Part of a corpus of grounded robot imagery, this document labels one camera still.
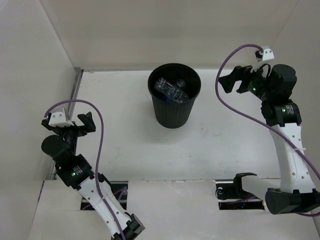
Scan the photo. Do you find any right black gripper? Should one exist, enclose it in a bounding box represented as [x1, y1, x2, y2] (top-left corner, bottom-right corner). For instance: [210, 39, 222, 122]
[218, 61, 274, 102]

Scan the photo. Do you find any black ribbed plastic bin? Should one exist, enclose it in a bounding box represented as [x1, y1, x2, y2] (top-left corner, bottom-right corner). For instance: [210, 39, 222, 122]
[147, 63, 201, 129]

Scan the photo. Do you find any blue label plastic bottle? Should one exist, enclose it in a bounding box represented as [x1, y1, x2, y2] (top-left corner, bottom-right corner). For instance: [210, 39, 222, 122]
[154, 77, 190, 104]

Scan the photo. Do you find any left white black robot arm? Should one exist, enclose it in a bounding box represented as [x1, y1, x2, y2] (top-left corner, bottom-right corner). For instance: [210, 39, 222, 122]
[41, 109, 145, 240]

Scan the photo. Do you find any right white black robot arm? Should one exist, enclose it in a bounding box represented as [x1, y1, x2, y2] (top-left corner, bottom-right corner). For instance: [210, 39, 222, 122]
[215, 64, 320, 217]

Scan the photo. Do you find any clear unlabelled plastic bottle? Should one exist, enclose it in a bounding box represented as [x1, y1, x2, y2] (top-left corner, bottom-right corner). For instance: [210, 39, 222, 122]
[175, 78, 187, 89]

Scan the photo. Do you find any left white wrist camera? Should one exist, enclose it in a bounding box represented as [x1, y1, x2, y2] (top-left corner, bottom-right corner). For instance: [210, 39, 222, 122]
[48, 108, 74, 128]

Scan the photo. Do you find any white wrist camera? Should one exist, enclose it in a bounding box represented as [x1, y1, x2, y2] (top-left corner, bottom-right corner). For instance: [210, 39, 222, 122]
[250, 46, 275, 73]
[48, 108, 74, 128]

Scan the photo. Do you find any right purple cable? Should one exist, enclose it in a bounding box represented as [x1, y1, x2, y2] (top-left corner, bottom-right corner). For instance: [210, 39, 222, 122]
[215, 44, 320, 216]

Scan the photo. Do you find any purple cable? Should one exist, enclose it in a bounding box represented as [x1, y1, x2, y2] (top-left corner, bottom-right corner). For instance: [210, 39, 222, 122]
[215, 44, 320, 216]
[43, 99, 127, 240]

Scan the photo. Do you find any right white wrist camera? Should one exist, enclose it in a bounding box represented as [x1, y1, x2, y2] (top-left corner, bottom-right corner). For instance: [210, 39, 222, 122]
[250, 46, 275, 73]

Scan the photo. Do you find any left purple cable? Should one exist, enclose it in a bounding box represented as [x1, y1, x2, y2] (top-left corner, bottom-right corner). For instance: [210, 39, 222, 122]
[43, 99, 127, 240]

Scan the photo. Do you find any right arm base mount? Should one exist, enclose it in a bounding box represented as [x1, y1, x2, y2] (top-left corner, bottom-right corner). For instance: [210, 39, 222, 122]
[215, 179, 265, 211]

